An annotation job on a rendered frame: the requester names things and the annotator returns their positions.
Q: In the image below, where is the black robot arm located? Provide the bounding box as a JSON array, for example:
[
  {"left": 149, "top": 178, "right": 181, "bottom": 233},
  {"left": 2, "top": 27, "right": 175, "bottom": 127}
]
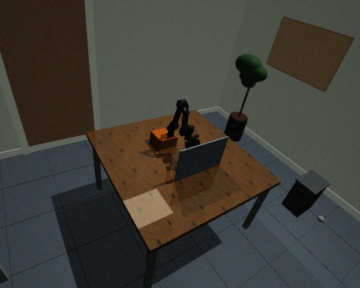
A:
[{"left": 166, "top": 99, "right": 195, "bottom": 149}]

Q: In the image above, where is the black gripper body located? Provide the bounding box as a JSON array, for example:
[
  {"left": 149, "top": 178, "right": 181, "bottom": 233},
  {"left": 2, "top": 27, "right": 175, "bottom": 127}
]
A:
[{"left": 188, "top": 134, "right": 199, "bottom": 146}]

